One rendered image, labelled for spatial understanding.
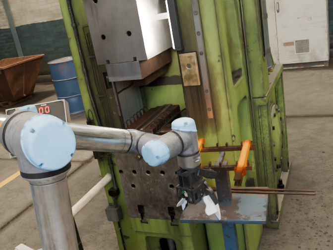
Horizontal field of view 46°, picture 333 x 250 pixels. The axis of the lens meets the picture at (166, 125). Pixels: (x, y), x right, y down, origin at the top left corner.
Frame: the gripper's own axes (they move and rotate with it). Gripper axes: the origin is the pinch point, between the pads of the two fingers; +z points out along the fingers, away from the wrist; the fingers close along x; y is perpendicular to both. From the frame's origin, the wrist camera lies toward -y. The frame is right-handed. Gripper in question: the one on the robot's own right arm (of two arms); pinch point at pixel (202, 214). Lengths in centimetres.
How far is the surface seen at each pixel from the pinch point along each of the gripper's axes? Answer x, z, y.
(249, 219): -5.5, 27.9, -38.8
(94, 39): -87, -56, -43
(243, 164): -5.3, 0.6, -39.1
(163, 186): -60, 25, -45
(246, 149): -12, 1, -54
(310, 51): -168, 64, -569
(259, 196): -10, 28, -59
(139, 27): -61, -59, -51
